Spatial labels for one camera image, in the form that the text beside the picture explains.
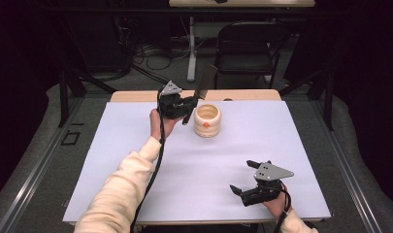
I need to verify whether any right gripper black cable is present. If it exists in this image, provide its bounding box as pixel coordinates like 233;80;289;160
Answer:
273;181;294;233

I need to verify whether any black folding chair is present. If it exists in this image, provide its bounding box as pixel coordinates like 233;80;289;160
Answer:
213;20;290;90

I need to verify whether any background wooden table top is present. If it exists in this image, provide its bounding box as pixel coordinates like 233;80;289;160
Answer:
168;0;316;8

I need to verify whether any person's right hand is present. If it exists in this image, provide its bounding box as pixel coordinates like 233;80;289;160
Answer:
261;190;294;221

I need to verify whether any black cleaver knife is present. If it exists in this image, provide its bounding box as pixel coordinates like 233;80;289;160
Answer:
181;64;218;126

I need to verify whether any black metal stand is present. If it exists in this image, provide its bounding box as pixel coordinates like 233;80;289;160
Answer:
278;67;335;132
56;62;118;129

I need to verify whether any white table leg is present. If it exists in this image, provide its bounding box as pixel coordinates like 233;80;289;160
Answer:
186;16;198;83

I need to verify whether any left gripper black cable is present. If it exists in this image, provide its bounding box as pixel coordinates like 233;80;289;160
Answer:
130;90;168;233

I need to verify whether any bundle of floor cables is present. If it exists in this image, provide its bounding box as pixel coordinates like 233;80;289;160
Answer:
119;42;192;85

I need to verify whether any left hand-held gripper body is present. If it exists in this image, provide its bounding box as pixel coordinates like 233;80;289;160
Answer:
156;80;193;120

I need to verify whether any aluminium floor rail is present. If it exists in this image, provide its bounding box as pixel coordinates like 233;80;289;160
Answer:
0;96;86;233
309;96;384;233

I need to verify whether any white table mat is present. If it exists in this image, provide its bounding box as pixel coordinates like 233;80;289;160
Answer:
61;100;333;224

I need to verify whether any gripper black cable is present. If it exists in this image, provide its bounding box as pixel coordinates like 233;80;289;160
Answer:
130;90;168;233
273;181;294;233

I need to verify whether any person's left hand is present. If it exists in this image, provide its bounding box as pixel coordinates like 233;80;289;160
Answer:
148;108;182;142

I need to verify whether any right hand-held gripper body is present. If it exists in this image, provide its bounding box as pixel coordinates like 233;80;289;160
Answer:
241;160;295;208

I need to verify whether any cream ringed holder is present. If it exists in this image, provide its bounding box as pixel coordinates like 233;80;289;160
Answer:
193;103;222;139

